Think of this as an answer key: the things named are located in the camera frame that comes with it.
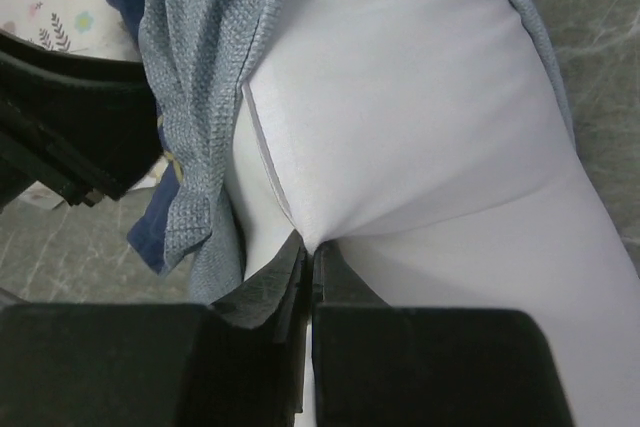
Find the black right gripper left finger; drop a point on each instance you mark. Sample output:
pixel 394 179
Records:
pixel 236 362

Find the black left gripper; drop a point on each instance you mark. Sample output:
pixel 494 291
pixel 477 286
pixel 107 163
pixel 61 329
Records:
pixel 84 127

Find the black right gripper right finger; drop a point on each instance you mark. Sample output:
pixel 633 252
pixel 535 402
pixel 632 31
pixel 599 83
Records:
pixel 378 365

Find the blue pillowcase with gold print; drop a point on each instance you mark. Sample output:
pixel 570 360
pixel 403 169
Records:
pixel 196 55

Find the floral white pillow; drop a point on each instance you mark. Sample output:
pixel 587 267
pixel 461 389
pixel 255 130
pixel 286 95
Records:
pixel 90 28

